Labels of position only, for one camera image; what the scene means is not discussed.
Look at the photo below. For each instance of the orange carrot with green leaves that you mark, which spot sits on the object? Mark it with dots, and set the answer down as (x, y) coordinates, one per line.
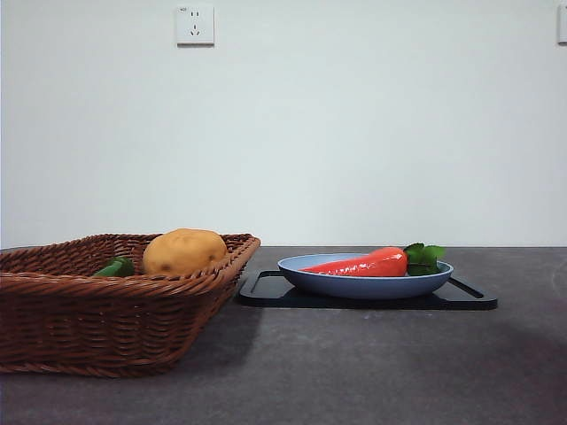
(367, 265)

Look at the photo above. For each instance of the blue round plate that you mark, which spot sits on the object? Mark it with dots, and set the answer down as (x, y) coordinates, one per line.
(363, 285)

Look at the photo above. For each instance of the black rectangular tray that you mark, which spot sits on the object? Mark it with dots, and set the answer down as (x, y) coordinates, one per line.
(266, 293)

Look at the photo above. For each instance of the yellow-brown potato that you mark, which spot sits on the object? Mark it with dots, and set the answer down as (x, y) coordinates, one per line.
(184, 252)

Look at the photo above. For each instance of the green pepper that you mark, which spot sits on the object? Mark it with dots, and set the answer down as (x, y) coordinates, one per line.
(116, 268)

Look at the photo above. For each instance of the brown wicker basket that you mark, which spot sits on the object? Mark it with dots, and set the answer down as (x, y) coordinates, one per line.
(111, 319)

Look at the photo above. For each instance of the white wall socket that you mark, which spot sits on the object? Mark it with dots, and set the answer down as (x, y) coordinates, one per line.
(195, 25)

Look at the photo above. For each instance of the white wall plate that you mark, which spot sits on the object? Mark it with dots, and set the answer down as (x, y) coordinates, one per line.
(562, 25)

